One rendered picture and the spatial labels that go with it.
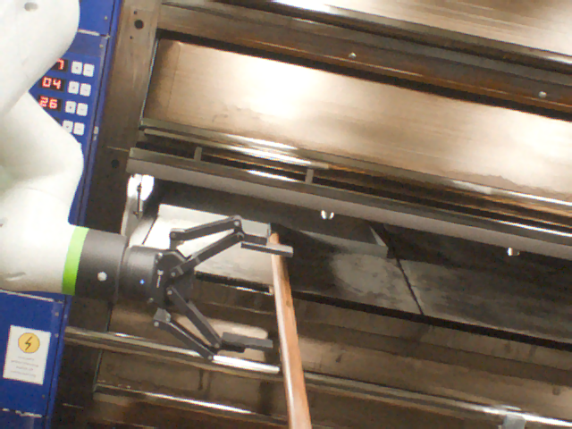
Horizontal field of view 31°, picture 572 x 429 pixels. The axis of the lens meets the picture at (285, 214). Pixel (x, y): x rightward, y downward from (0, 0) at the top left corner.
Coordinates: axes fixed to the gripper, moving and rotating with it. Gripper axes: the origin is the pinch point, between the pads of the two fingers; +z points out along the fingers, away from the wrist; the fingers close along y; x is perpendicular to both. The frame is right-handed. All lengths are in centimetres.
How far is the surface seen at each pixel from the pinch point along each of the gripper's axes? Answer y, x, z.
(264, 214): 15, -123, 3
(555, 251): -6, -39, 50
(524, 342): 16, -54, 54
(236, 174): -8.3, -40.8, -7.7
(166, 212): 15, -101, -21
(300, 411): 13.2, 5.2, 6.3
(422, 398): 16.8, -17.5, 27.5
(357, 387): 17.0, -17.5, 17.2
